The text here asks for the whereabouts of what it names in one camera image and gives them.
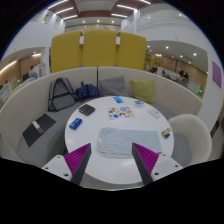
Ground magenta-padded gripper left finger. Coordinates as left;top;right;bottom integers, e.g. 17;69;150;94
41;143;92;186

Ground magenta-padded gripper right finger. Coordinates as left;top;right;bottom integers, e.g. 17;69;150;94
131;142;184;186

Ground light grey towel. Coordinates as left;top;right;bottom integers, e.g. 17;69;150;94
96;127;163;158

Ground small blue box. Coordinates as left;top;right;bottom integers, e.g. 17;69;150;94
68;117;83;131

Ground flat white box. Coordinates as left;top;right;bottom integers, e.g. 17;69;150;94
147;107;162;119

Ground black laptop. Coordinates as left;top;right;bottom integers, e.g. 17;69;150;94
21;113;57;148

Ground dark grey wallet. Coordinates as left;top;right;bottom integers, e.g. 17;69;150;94
78;103;96;117

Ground white armchair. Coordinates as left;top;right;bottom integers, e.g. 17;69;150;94
168;113;213;167

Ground small white-blue box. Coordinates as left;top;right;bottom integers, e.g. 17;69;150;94
133;99;145;108

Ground grey black backpack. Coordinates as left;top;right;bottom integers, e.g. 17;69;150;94
47;77;79;113

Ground blue card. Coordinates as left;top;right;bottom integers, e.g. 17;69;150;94
112;95;125;104

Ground yellow-green cushion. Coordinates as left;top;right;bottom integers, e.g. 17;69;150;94
130;79;157;104

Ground dark blue bag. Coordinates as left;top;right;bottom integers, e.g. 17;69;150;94
75;81;100;101

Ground curved beige sofa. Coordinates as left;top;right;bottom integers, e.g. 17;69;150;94
0;66;204;168

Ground grey cushion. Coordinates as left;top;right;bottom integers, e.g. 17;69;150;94
98;75;130;98

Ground person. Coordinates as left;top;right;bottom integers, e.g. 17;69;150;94
29;65;39;80
149;63;160;75

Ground yellow partition panel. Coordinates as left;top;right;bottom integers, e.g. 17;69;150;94
50;30;83;74
82;29;118;68
115;31;148;71

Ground ceiling lights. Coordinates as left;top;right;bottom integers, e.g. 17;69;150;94
46;0;153;21

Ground purple wall sign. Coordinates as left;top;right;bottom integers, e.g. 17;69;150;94
211;60;223;89

